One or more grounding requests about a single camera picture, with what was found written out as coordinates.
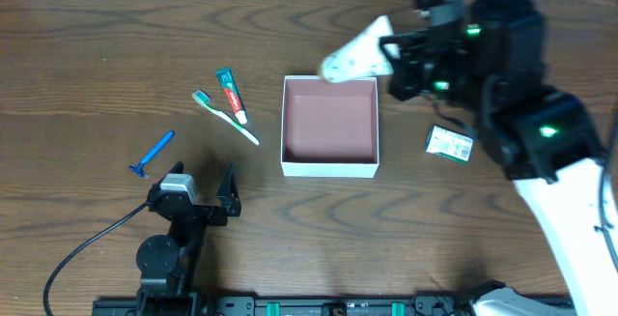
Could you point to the red green toothpaste tube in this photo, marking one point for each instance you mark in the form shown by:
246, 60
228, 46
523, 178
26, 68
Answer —
228, 83

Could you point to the white cream tube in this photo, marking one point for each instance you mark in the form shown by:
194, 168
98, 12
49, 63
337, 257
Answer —
360, 57

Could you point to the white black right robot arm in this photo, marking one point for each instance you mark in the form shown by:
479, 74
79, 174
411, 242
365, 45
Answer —
487, 59

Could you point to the green white toothbrush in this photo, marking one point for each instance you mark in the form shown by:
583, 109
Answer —
203, 99

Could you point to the white box, pink inside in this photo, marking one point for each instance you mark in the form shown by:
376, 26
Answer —
329, 130

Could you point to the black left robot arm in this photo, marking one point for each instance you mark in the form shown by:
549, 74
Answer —
168, 262

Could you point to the green white soap packet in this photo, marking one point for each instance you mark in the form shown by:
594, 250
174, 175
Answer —
448, 144

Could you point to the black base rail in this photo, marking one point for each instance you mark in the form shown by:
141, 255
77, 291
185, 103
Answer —
429, 305

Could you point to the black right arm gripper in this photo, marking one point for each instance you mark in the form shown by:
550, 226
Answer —
403, 65

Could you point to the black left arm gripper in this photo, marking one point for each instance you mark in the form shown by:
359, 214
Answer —
204, 212

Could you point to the blue disposable razor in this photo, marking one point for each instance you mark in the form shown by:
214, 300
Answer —
138, 168

